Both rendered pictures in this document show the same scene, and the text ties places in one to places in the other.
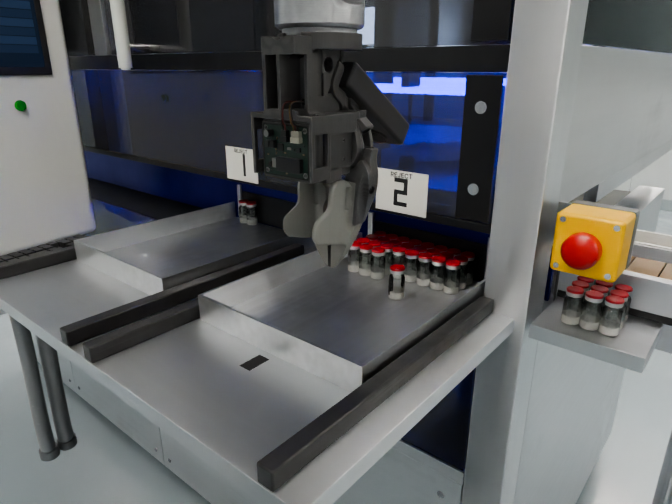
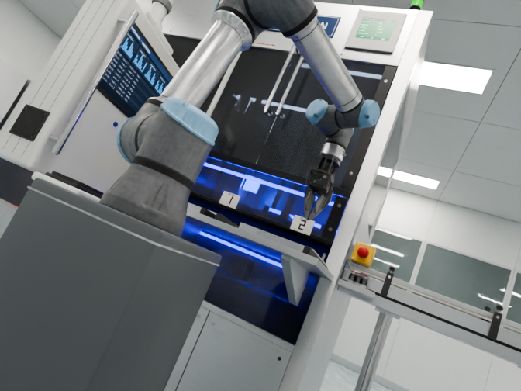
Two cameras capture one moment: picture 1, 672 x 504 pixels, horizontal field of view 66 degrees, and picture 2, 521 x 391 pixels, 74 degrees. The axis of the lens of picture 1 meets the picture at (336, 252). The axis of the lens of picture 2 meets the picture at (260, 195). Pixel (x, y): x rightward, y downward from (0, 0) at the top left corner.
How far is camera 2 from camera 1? 0.81 m
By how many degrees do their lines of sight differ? 35
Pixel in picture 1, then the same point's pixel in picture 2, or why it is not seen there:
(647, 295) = (371, 284)
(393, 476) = (255, 351)
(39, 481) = not seen: outside the picture
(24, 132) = not seen: hidden behind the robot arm
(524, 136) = (350, 216)
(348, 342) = not seen: hidden behind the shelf
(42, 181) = (115, 171)
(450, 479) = (287, 349)
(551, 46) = (363, 195)
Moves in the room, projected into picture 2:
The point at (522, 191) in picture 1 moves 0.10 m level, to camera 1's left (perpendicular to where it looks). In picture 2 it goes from (346, 233) to (325, 222)
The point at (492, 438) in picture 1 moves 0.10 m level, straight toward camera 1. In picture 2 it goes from (312, 326) to (318, 331)
